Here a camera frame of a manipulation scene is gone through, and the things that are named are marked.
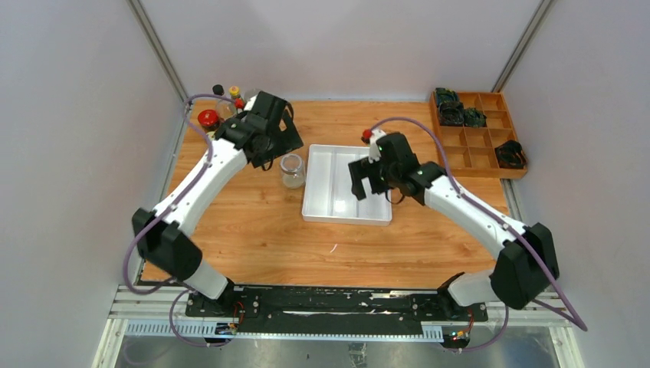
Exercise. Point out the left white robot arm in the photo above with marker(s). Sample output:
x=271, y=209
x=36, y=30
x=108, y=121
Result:
x=261, y=131

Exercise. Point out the clear lidded glass jar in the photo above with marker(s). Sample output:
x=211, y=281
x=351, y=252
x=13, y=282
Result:
x=293, y=173

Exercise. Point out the yellow-cap green bottle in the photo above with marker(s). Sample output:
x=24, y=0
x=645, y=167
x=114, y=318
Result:
x=235, y=93

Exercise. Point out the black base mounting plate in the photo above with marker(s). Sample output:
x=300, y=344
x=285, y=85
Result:
x=333, y=311

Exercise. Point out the white divided plastic tray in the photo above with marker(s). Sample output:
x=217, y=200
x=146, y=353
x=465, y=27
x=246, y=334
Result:
x=328, y=196

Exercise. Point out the green cable bundle small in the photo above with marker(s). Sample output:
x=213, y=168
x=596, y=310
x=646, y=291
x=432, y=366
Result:
x=474, y=118

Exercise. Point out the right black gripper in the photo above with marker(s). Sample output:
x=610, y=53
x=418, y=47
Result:
x=361, y=169

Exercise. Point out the wooden compartment organizer box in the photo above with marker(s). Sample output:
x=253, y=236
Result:
x=472, y=152

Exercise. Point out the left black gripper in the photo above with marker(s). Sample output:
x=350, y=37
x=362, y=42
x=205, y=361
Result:
x=289, y=141

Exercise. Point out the black-cap clear sauce bottle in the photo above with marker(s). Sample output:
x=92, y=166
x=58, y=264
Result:
x=224, y=108

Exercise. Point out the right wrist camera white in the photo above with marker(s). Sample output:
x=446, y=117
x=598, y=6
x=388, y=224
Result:
x=374, y=149

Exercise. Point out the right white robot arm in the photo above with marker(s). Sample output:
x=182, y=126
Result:
x=525, y=255

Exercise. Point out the red-lid sauce jar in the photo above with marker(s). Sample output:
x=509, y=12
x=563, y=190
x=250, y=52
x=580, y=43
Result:
x=209, y=120

